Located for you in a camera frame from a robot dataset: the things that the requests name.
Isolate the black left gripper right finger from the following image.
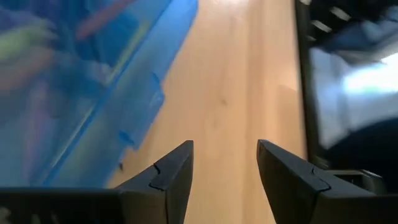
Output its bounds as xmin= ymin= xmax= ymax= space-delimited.
xmin=256 ymin=139 xmax=398 ymax=224

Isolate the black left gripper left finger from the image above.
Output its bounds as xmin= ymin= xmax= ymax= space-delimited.
xmin=0 ymin=139 xmax=195 ymax=224

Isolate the blue plastic pencil box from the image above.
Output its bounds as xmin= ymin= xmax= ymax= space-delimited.
xmin=0 ymin=0 xmax=200 ymax=189

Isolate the black table frame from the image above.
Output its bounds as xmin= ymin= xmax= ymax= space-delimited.
xmin=294 ymin=0 xmax=323 ymax=170

